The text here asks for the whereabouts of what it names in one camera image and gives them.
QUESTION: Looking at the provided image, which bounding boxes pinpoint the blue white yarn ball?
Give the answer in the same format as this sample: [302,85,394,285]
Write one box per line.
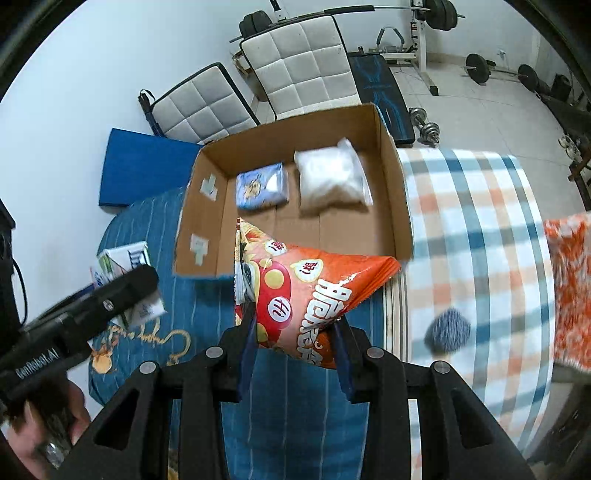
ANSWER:
[425,308,472,354]

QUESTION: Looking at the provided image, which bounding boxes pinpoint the red white tissue pack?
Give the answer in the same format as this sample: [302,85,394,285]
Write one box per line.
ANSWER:
[90,241,165,331]

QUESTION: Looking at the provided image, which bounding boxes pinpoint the orange panda chip bag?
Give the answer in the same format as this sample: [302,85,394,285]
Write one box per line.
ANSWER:
[235,218,401,369]

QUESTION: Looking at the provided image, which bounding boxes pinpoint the blue cartoon tissue pack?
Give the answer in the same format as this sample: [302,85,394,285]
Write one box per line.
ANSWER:
[235,163,290,211]

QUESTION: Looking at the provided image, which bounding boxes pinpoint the white soft pillow pack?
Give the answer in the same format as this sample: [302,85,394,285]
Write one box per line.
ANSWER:
[294,138,374,213]

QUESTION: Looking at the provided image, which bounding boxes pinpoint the person left hand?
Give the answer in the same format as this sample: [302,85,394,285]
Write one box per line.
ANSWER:
[7,374,91,479]

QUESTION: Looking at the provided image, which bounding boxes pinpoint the blue striped bed cover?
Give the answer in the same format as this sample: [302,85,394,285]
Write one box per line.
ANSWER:
[88,189,383,479]

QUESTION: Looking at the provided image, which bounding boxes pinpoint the plaid checkered blanket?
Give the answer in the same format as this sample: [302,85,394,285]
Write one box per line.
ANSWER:
[382,147,557,480]

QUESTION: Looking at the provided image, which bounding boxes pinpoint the blue foam mat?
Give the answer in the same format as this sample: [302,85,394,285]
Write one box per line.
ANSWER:
[98,128,201,207]

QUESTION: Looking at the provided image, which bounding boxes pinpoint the orange white floral cloth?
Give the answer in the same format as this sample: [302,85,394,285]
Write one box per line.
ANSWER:
[544,212,591,373]

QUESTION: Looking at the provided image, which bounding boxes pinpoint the large open cardboard box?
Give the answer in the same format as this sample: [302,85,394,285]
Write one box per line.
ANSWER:
[173,104,413,278]

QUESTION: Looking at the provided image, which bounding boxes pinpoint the left white quilted chair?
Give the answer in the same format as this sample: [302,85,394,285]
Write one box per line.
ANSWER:
[137,62,259,145]

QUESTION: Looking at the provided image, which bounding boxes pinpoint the white quilted chair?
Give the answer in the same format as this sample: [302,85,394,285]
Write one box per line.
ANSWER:
[240,14,361,120]
[137,62,259,145]

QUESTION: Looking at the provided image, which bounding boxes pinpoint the chrome dumbbell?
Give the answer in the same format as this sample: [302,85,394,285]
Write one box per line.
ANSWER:
[409,107,441,147]

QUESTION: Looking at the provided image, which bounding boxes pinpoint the blue weight bench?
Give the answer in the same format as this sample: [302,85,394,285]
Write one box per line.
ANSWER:
[349,53,416,147]

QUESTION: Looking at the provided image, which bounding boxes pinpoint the floor barbell with plates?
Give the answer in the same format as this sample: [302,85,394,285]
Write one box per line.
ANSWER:
[464,53,551,95]

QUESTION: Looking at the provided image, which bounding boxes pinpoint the right white quilted chair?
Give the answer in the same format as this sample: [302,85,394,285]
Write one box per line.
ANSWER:
[240,14,361,120]

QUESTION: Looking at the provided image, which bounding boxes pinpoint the barbell on rack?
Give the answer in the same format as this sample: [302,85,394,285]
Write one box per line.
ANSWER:
[229,0,467,98]

